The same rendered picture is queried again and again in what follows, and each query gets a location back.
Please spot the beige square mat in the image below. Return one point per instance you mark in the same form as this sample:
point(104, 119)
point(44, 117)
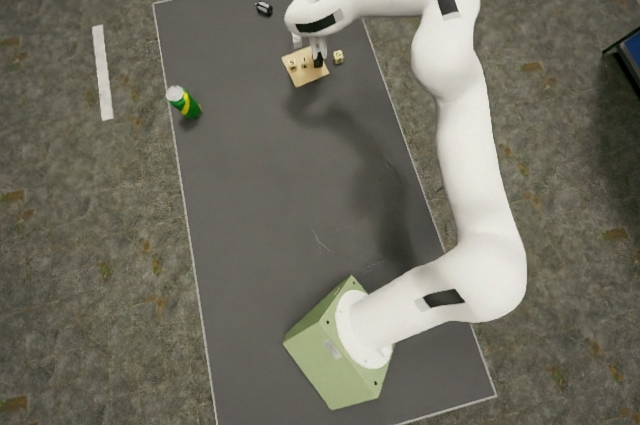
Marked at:
point(304, 76)

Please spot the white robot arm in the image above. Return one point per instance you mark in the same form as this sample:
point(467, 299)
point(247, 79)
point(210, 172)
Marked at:
point(484, 277)

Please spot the green drink can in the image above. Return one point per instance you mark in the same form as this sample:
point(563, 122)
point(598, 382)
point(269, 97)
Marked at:
point(184, 102)

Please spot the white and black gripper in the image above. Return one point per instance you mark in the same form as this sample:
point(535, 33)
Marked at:
point(319, 49)

